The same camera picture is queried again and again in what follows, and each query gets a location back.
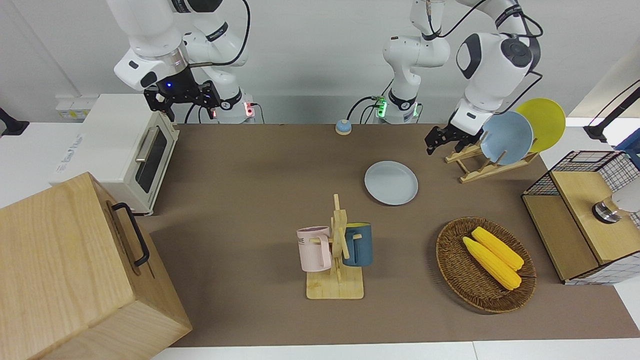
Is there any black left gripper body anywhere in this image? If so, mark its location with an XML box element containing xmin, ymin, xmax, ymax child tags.
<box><xmin>444</xmin><ymin>122</ymin><xmax>484</xmax><ymax>147</ymax></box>

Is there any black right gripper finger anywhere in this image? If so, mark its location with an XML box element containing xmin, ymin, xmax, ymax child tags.
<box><xmin>197</xmin><ymin>80</ymin><xmax>222</xmax><ymax>120</ymax></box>
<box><xmin>144</xmin><ymin>88</ymin><xmax>177</xmax><ymax>122</ymax></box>

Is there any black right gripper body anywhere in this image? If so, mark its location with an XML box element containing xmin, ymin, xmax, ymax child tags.
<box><xmin>156</xmin><ymin>66</ymin><xmax>204</xmax><ymax>107</ymax></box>

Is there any gray plate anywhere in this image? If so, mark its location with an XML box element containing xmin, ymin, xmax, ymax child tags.
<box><xmin>364</xmin><ymin>160</ymin><xmax>419</xmax><ymax>206</ymax></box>

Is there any wooden plate rack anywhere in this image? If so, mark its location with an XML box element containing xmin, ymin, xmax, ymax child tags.
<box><xmin>445</xmin><ymin>132</ymin><xmax>541</xmax><ymax>184</ymax></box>

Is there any light blue plate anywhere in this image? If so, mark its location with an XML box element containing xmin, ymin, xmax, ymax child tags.
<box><xmin>480</xmin><ymin>111</ymin><xmax>535</xmax><ymax>167</ymax></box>

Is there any yellow plate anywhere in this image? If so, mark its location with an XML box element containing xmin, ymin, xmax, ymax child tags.
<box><xmin>515</xmin><ymin>98</ymin><xmax>567</xmax><ymax>154</ymax></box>

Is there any white toaster oven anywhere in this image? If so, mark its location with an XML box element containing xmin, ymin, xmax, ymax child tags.
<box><xmin>48</xmin><ymin>93</ymin><xmax>180</xmax><ymax>217</ymax></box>

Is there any yellow corn cob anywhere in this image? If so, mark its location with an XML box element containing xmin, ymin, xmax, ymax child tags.
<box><xmin>471</xmin><ymin>226</ymin><xmax>525</xmax><ymax>271</ymax></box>
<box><xmin>462</xmin><ymin>236</ymin><xmax>523</xmax><ymax>291</ymax></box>

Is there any brown table mat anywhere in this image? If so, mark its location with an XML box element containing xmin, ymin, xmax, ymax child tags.
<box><xmin>135</xmin><ymin>122</ymin><xmax>640</xmax><ymax>349</ymax></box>

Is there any brown wicker basket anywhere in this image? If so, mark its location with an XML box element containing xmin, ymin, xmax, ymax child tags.
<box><xmin>436</xmin><ymin>216</ymin><xmax>537</xmax><ymax>314</ymax></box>

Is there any dark blue mug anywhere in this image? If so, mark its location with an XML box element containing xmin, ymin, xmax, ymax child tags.
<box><xmin>342</xmin><ymin>222</ymin><xmax>374</xmax><ymax>268</ymax></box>

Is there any wooden stepped shelf insert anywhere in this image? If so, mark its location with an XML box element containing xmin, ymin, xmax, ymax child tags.
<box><xmin>524</xmin><ymin>170</ymin><xmax>640</xmax><ymax>282</ymax></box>

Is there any pink mug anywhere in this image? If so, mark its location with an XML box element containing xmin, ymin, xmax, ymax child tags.
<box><xmin>297</xmin><ymin>226</ymin><xmax>334</xmax><ymax>273</ymax></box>

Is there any blue chair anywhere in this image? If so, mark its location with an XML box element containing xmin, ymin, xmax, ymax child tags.
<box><xmin>615</xmin><ymin>135</ymin><xmax>640</xmax><ymax>169</ymax></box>

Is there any white cylindrical grinder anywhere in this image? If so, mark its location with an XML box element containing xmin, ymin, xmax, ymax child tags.
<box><xmin>592</xmin><ymin>187</ymin><xmax>640</xmax><ymax>224</ymax></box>

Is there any wooden mug tree stand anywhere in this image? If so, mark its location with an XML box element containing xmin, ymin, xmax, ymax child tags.
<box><xmin>306</xmin><ymin>194</ymin><xmax>365</xmax><ymax>301</ymax></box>

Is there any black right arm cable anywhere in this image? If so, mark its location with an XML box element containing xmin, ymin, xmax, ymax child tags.
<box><xmin>187</xmin><ymin>0</ymin><xmax>251</xmax><ymax>69</ymax></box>

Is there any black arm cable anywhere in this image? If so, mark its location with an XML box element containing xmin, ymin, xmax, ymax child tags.
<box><xmin>425</xmin><ymin>0</ymin><xmax>545</xmax><ymax>117</ymax></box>
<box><xmin>187</xmin><ymin>0</ymin><xmax>251</xmax><ymax>69</ymax></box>

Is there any white wall power strip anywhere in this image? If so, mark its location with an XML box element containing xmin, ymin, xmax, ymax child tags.
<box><xmin>55</xmin><ymin>95</ymin><xmax>99</xmax><ymax>120</ymax></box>

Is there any black base power cable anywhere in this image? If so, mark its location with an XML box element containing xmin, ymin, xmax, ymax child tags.
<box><xmin>347</xmin><ymin>94</ymin><xmax>387</xmax><ymax>124</ymax></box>

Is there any black wire basket white liner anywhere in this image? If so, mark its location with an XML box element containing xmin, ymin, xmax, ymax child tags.
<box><xmin>521</xmin><ymin>150</ymin><xmax>640</xmax><ymax>286</ymax></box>

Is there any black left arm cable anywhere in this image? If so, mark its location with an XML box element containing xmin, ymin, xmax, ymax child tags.
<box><xmin>425</xmin><ymin>0</ymin><xmax>545</xmax><ymax>117</ymax></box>

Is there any black clamp mount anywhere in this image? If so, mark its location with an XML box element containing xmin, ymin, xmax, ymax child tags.
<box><xmin>0</xmin><ymin>107</ymin><xmax>30</xmax><ymax>137</ymax></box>

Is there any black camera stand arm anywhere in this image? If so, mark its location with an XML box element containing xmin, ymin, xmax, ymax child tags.
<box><xmin>583</xmin><ymin>80</ymin><xmax>640</xmax><ymax>144</ymax></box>

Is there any wooden box with black handle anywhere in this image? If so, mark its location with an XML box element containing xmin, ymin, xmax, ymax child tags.
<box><xmin>0</xmin><ymin>171</ymin><xmax>193</xmax><ymax>360</ymax></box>

